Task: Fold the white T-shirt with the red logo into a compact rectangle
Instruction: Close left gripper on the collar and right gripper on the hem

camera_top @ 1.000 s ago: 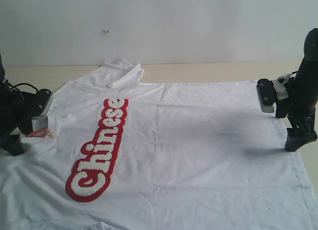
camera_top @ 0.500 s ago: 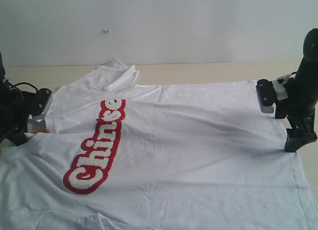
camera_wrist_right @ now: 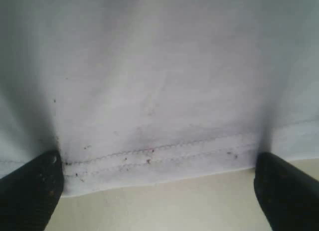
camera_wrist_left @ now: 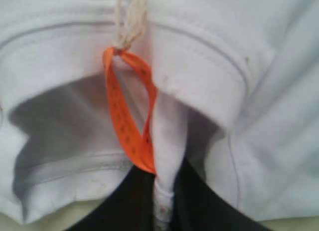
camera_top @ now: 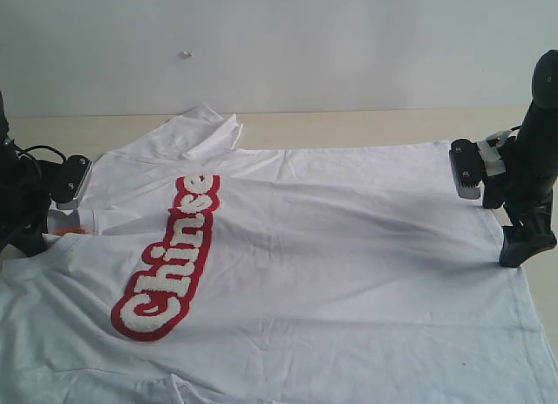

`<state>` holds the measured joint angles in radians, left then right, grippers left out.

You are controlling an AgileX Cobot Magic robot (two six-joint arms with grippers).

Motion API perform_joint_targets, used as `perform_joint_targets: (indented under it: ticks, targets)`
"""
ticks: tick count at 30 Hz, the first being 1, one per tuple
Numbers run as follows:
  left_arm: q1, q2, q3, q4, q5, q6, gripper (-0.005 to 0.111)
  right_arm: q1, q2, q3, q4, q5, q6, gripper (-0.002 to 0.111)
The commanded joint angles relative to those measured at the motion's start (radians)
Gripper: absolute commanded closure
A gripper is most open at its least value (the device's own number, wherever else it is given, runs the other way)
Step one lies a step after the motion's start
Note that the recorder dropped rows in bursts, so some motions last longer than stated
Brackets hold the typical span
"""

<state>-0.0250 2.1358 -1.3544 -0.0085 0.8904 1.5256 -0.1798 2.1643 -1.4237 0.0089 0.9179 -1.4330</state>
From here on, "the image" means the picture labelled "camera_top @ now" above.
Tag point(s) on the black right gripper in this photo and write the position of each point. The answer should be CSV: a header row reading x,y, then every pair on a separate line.
x,y
523,187

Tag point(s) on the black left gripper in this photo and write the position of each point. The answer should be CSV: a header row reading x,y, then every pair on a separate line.
x,y
25,200

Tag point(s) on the white t-shirt red lettering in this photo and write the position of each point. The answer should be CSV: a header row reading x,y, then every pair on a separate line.
x,y
210,274

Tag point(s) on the orange neck label tag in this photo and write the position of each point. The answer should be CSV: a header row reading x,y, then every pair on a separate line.
x,y
62,232

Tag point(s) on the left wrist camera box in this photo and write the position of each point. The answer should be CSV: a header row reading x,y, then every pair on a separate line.
x,y
71,181

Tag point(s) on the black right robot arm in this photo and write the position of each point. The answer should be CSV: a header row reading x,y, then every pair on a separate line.
x,y
542,111

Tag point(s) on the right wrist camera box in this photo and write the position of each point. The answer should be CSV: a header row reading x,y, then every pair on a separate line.
x,y
467,168

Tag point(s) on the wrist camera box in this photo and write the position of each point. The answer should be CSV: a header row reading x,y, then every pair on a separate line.
x,y
467,168
71,181

